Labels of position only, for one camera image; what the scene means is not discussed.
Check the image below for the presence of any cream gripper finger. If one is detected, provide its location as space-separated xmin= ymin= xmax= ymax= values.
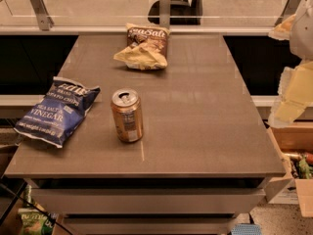
xmin=268 ymin=15 xmax=295 ymax=40
xmin=268 ymin=62 xmax=313 ymax=128

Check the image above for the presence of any orange soda can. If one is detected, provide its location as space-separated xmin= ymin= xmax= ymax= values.
xmin=111 ymin=88 xmax=143 ymax=142

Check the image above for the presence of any brown sea salt chip bag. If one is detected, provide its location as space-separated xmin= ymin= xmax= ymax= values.
xmin=113 ymin=23 xmax=170 ymax=71

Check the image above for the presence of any blue salt vinegar chip bag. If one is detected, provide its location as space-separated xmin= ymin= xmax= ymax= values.
xmin=14 ymin=76 xmax=101 ymax=148

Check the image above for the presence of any green chip bag on floor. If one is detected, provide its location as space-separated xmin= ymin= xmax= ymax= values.
xmin=18 ymin=209 xmax=58 ymax=235

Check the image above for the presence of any cardboard box with snacks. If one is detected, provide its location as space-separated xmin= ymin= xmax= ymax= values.
xmin=265 ymin=121 xmax=313 ymax=217

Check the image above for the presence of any black office chair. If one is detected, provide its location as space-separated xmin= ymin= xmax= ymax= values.
xmin=147 ymin=0 xmax=207 ymax=26

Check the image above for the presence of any blue mesh object on floor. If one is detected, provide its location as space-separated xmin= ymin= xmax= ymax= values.
xmin=231 ymin=224 xmax=262 ymax=235

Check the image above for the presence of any lower cabinet drawer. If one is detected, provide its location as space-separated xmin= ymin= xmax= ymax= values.
xmin=63 ymin=217 xmax=237 ymax=235

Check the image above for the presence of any cabinet drawer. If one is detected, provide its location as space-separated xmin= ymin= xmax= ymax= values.
xmin=63 ymin=217 xmax=237 ymax=235
xmin=32 ymin=189 xmax=265 ymax=214

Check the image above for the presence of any upper cabinet drawer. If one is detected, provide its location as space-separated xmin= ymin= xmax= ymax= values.
xmin=32 ymin=189 xmax=265 ymax=214

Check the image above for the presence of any right metal railing bracket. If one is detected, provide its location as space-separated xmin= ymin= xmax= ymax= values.
xmin=275 ymin=0 xmax=302 ymax=25

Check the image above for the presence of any metal railing bracket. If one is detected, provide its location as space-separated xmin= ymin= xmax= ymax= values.
xmin=159 ymin=0 xmax=170 ymax=28
xmin=275 ymin=0 xmax=302 ymax=25
xmin=29 ymin=0 xmax=54 ymax=31

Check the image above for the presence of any middle metal railing bracket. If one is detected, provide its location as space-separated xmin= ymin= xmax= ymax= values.
xmin=159 ymin=0 xmax=170 ymax=28

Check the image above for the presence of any left metal railing bracket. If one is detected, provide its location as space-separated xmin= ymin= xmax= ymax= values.
xmin=29 ymin=0 xmax=54 ymax=31

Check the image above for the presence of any black cable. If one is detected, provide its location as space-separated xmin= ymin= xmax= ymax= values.
xmin=0 ymin=182 xmax=74 ymax=235

